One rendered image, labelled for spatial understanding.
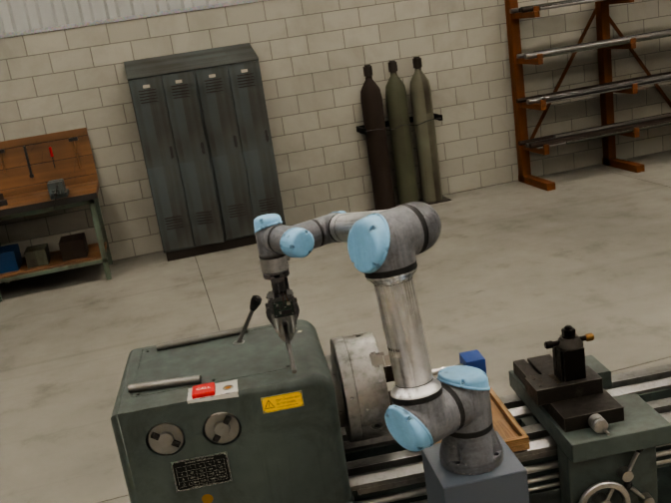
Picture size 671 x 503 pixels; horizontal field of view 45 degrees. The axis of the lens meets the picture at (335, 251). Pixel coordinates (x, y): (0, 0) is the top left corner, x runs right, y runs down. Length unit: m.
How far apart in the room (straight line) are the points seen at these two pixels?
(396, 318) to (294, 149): 7.28
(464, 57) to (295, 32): 1.94
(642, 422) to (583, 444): 0.20
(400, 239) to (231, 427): 0.79
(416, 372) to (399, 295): 0.18
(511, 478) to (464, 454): 0.12
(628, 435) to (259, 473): 1.04
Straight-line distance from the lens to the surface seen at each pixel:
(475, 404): 1.93
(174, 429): 2.26
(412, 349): 1.80
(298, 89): 8.94
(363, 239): 1.73
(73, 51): 8.77
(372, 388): 2.36
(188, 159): 8.29
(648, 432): 2.52
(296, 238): 2.04
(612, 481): 2.56
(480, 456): 1.98
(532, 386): 2.55
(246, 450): 2.28
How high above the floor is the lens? 2.16
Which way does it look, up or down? 16 degrees down
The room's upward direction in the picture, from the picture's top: 8 degrees counter-clockwise
